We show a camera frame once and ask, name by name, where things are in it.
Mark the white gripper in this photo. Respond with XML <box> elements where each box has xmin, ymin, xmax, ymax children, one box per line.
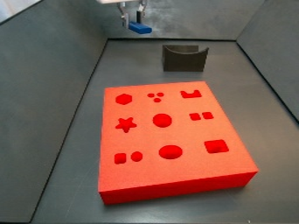
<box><xmin>97</xmin><ymin>0</ymin><xmax>147</xmax><ymax>27</ymax></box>

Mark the blue square-circle object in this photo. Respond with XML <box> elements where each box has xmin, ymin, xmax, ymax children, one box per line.
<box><xmin>129</xmin><ymin>22</ymin><xmax>153</xmax><ymax>34</ymax></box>

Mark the black curved fixture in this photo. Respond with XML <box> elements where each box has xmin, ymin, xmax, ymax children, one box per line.
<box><xmin>163</xmin><ymin>45</ymin><xmax>210</xmax><ymax>72</ymax></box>

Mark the red foam shape block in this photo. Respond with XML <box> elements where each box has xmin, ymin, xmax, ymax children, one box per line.
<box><xmin>98</xmin><ymin>81</ymin><xmax>258</xmax><ymax>205</ymax></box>

